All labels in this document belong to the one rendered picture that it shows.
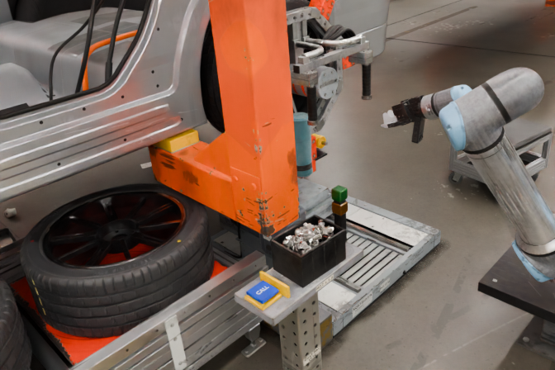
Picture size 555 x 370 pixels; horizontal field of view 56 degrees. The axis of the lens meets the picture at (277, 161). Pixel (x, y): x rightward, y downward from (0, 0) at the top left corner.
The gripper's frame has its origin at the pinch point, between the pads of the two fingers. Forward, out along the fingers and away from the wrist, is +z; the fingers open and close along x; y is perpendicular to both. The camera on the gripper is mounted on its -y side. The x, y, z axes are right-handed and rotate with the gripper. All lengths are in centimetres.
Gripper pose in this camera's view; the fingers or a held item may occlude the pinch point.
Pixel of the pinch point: (384, 126)
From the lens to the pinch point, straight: 208.6
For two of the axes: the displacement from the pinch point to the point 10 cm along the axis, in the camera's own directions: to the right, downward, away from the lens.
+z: -6.5, 1.8, 7.4
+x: -6.6, 3.6, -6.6
